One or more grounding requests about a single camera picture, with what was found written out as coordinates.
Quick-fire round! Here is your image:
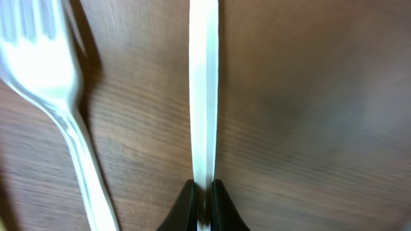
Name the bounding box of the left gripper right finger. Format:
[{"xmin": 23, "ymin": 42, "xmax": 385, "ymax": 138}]
[{"xmin": 211, "ymin": 179, "xmax": 250, "ymax": 231}]

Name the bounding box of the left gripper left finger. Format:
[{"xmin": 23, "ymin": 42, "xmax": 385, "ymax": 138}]
[{"xmin": 156, "ymin": 180, "xmax": 197, "ymax": 231}]

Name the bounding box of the white fork tines down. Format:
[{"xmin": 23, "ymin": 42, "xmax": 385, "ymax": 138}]
[{"xmin": 189, "ymin": 0, "xmax": 219, "ymax": 230}]

